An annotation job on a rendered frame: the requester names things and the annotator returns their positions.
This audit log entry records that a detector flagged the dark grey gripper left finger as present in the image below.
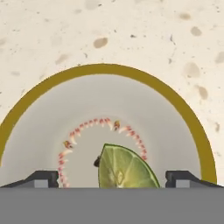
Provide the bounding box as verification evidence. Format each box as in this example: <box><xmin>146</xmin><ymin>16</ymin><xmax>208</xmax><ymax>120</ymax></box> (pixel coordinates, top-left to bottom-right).
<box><xmin>0</xmin><ymin>170</ymin><xmax>60</xmax><ymax>189</ymax></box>

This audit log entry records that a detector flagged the green lemon wedge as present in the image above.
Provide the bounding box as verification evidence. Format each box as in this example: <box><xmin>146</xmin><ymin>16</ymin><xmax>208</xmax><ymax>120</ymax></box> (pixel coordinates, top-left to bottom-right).
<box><xmin>93</xmin><ymin>143</ymin><xmax>161</xmax><ymax>189</ymax></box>

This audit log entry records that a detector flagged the white bowl with olive rim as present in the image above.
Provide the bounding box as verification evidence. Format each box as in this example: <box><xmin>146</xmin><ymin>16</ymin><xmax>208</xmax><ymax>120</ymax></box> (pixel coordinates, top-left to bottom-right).
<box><xmin>0</xmin><ymin>63</ymin><xmax>218</xmax><ymax>189</ymax></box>

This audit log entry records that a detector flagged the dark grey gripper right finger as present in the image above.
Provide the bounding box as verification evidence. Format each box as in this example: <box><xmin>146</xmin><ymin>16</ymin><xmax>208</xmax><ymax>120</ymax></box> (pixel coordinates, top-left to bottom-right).
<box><xmin>164</xmin><ymin>170</ymin><xmax>224</xmax><ymax>189</ymax></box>

